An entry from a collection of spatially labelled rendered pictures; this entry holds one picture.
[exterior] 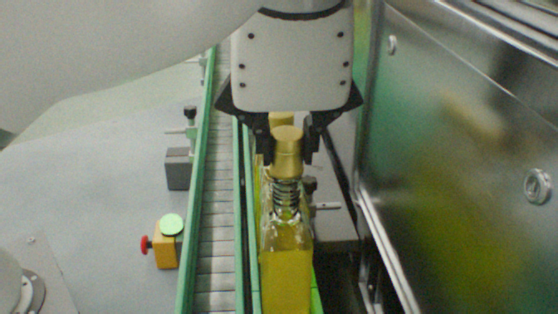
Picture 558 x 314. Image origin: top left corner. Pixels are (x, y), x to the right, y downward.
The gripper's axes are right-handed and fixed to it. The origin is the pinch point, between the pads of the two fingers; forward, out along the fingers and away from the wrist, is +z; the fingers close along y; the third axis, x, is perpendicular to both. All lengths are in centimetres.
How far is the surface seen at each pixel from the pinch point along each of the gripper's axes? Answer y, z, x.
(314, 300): -3.7, 21.1, 6.2
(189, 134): 16, 34, -40
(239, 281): 5.5, 22.0, 2.6
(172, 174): 22, 51, -44
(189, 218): 13.0, 25.5, -10.6
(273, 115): 0.6, 4.8, -9.7
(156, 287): 22, 48, -12
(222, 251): 8.6, 34.1, -10.0
